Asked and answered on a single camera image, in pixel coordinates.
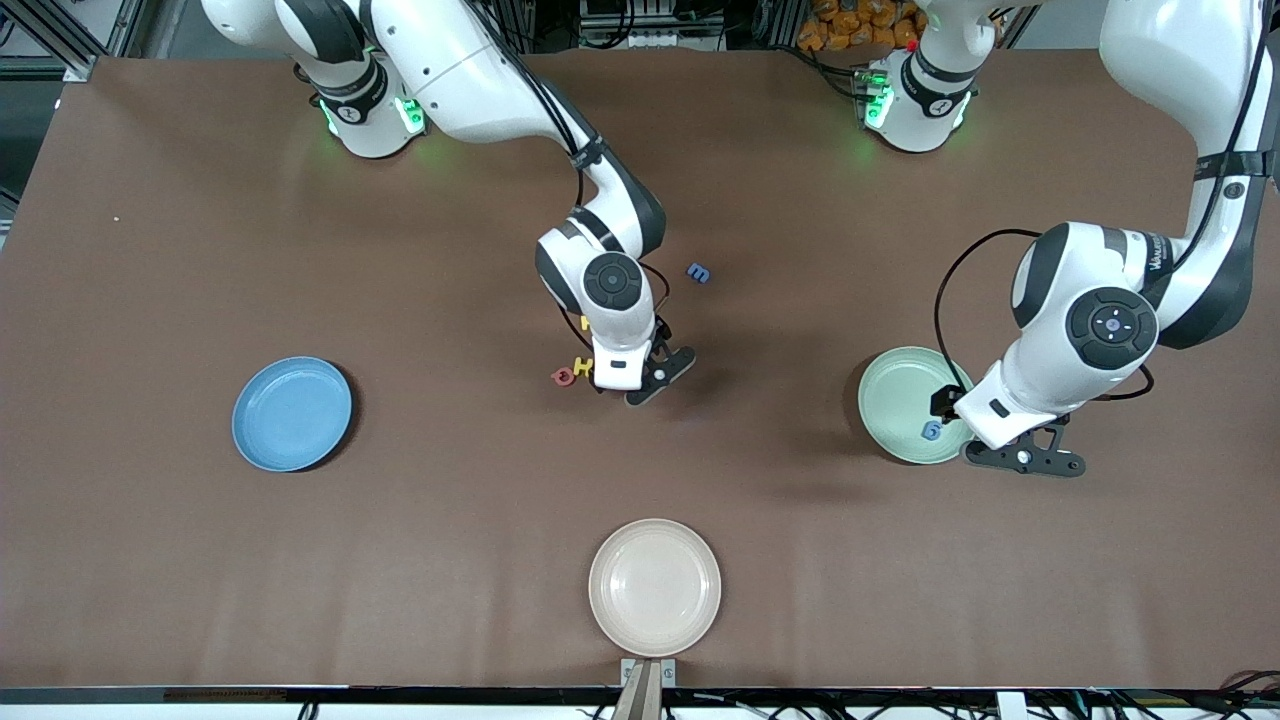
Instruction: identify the grey electronics rack box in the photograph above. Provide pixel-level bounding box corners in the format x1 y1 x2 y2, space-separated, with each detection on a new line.
578 0 727 51

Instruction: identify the blue plate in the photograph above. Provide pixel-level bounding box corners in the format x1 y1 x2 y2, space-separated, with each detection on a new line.
231 356 354 473

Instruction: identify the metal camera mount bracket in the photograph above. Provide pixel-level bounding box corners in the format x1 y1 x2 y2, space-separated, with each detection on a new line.
620 658 677 720

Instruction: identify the aluminium frame profile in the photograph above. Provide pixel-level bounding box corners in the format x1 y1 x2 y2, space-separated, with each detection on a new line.
0 0 141 83

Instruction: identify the cream plate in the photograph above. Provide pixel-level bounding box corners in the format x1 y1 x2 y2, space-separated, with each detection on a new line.
588 518 723 659

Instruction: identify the green plate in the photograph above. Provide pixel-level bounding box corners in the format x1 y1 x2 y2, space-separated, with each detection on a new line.
857 346 976 466

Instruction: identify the black table edge rail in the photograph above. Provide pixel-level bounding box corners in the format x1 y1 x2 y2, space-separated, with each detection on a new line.
0 686 1280 704

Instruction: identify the orange snack bag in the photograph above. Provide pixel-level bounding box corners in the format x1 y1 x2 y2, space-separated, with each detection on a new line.
797 0 926 53

